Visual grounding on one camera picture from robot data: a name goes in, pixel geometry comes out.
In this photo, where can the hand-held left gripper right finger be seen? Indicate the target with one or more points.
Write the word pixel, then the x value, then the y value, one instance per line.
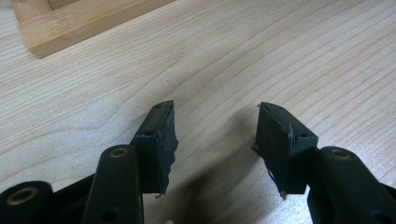
pixel 280 149

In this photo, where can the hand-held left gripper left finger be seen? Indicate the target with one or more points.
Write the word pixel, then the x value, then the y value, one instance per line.
pixel 155 155

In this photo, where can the wooden three-tier shoe rack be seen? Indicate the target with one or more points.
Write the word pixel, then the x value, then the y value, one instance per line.
pixel 62 28

